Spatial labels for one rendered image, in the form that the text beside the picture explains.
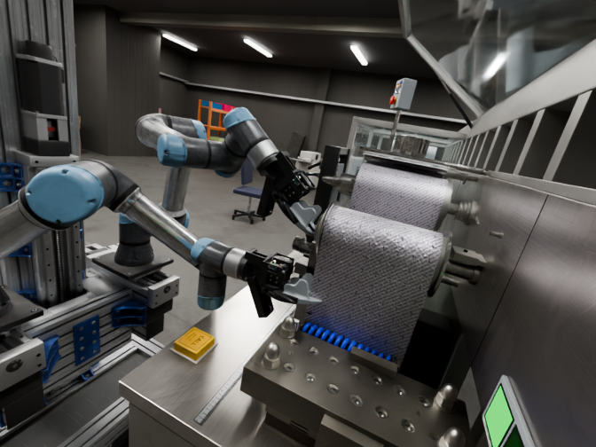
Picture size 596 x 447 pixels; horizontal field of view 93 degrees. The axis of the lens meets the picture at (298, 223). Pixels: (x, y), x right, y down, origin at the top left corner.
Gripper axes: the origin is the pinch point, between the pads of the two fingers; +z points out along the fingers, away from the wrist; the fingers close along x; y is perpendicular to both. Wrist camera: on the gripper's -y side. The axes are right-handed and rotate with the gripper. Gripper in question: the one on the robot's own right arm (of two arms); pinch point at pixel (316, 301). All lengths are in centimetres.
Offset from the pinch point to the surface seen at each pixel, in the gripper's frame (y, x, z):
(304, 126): 66, 859, -359
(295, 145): 1, 816, -361
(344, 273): 9.4, -0.3, 4.8
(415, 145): 40, 71, 10
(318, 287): 3.9, -0.3, -0.1
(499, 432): 9.0, -25.6, 29.4
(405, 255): 17.4, 0.0, 15.7
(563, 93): 50, 2, 31
